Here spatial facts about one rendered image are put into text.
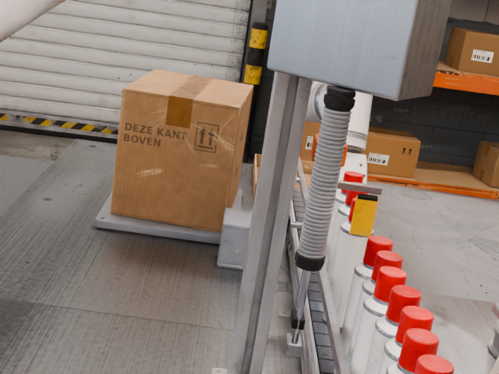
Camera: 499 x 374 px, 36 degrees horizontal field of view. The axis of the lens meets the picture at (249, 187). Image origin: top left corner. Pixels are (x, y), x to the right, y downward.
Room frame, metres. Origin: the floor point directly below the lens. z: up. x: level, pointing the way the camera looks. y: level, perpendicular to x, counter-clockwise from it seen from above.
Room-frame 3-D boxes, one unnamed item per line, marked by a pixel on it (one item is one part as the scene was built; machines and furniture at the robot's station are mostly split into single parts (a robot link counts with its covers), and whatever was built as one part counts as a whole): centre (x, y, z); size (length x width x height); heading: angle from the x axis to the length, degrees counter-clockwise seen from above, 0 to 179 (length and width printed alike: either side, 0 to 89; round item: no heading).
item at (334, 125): (0.82, -0.08, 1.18); 0.04 x 0.04 x 0.21
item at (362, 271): (0.93, -0.18, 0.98); 0.05 x 0.05 x 0.20
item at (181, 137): (1.65, 0.15, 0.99); 0.30 x 0.24 x 0.27; 177
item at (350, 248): (1.09, -0.17, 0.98); 0.05 x 0.05 x 0.20
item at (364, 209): (0.99, -0.16, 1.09); 0.03 x 0.01 x 0.06; 92
